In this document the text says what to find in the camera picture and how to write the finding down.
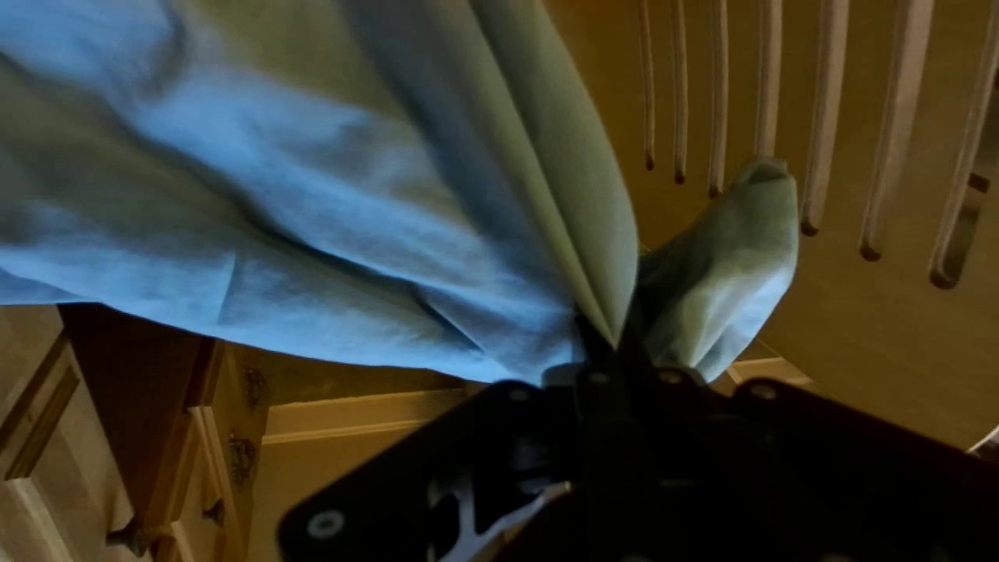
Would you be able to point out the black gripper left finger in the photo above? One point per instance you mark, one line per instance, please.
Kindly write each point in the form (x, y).
(602, 361)

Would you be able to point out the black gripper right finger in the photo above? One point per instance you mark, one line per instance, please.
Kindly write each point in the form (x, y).
(646, 365)

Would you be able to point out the blue cloth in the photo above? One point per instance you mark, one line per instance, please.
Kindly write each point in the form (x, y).
(315, 157)

